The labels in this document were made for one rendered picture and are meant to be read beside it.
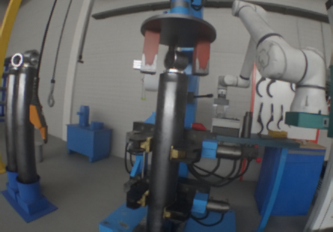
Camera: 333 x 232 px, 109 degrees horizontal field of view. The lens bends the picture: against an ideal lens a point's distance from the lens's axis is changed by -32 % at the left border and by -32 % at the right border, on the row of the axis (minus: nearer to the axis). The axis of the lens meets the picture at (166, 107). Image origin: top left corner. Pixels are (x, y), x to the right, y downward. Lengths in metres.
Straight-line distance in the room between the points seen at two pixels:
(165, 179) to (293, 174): 1.60
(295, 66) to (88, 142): 3.30
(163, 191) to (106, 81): 3.20
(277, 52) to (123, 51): 3.59
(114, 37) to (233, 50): 2.65
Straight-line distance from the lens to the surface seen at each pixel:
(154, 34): 1.28
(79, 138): 3.62
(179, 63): 1.22
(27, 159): 1.86
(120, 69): 3.91
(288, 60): 0.70
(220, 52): 3.35
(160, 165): 1.22
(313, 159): 2.40
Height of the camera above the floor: 1.26
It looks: 1 degrees down
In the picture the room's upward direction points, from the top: 6 degrees clockwise
